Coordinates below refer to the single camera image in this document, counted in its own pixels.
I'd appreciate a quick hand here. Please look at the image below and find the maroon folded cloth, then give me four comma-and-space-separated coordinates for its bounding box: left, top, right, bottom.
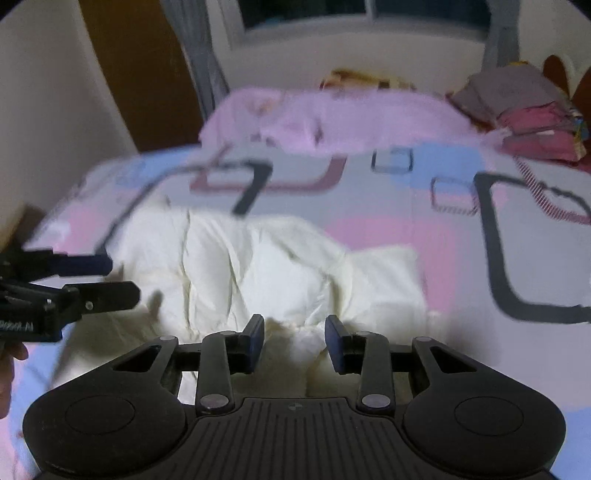
495, 102, 588, 163

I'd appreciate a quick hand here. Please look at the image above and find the cream large garment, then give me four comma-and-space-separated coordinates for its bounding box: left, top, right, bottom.
60, 194, 439, 402

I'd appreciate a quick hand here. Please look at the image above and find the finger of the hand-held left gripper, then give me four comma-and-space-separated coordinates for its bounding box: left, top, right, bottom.
0, 248, 114, 280
44, 281, 142, 322

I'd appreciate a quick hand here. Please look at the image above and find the grey folded cloth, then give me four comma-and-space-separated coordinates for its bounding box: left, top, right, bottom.
445, 61, 571, 126

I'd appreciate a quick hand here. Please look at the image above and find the patterned bed sheet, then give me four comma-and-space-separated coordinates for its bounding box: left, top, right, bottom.
0, 138, 591, 480

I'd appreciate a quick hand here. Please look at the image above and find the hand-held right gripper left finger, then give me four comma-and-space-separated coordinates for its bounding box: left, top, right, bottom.
112, 315, 265, 414

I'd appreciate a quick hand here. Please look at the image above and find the grey curtain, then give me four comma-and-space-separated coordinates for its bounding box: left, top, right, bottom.
482, 0, 523, 75
161, 0, 232, 112

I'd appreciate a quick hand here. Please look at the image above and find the person's left hand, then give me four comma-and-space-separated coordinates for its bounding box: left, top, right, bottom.
0, 342, 29, 418

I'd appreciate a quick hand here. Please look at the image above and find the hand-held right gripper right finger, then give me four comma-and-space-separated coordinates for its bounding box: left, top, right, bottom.
324, 315, 479, 412

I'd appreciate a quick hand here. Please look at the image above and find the window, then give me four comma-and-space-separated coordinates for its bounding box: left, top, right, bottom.
239, 0, 496, 34

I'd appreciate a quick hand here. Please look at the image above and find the yellow soft toy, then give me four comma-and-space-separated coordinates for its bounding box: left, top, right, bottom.
320, 69, 413, 92

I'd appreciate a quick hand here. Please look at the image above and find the brown rounded object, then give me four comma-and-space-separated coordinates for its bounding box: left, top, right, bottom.
542, 54, 591, 112

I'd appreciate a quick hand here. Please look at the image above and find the wooden door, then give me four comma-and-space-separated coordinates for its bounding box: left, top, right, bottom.
78, 0, 205, 153

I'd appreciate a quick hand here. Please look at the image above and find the pink blanket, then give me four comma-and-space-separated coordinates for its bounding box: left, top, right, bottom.
198, 87, 514, 156

